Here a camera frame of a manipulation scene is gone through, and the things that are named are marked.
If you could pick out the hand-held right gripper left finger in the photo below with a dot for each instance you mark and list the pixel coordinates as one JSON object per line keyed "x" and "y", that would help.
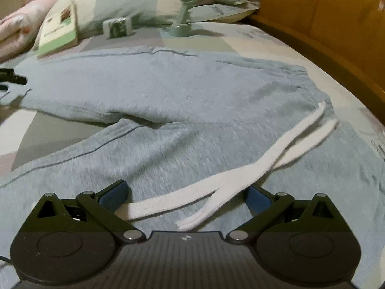
{"x": 112, "y": 195}

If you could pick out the patchwork print pillow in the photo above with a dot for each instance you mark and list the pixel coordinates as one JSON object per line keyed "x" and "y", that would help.
{"x": 120, "y": 3}

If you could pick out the grey sweatpants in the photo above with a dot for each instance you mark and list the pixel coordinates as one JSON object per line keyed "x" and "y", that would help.
{"x": 180, "y": 96}

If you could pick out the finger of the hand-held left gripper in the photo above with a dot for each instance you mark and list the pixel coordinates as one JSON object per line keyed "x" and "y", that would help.
{"x": 3, "y": 88}
{"x": 13, "y": 76}

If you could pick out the green and white book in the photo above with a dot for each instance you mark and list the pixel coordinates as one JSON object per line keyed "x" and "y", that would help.
{"x": 58, "y": 33}

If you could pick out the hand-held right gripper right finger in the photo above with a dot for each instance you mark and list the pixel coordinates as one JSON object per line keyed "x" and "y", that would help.
{"x": 258, "y": 199}

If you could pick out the green tissue pack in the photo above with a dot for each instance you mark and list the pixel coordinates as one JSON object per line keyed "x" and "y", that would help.
{"x": 117, "y": 27}

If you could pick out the flat patchwork pillow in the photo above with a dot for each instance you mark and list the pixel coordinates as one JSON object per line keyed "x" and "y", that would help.
{"x": 222, "y": 12}

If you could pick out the pink folded quilt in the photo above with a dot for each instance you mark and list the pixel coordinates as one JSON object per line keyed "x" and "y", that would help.
{"x": 21, "y": 24}

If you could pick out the wooden headboard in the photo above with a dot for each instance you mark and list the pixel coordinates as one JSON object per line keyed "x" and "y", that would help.
{"x": 315, "y": 21}

